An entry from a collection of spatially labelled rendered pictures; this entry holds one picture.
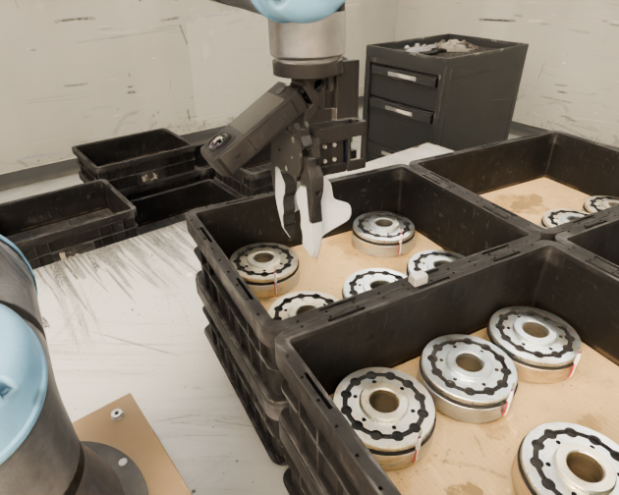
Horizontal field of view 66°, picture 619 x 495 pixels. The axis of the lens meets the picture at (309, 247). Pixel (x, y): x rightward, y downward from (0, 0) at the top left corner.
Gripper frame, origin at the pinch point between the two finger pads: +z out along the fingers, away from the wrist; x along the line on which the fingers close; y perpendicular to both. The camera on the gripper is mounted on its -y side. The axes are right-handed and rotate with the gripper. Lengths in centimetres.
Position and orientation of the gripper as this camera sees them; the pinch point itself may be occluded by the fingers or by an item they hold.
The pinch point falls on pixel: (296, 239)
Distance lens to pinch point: 57.1
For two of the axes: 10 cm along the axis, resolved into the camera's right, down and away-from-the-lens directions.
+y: 8.8, -2.5, 4.0
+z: 0.3, 8.7, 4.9
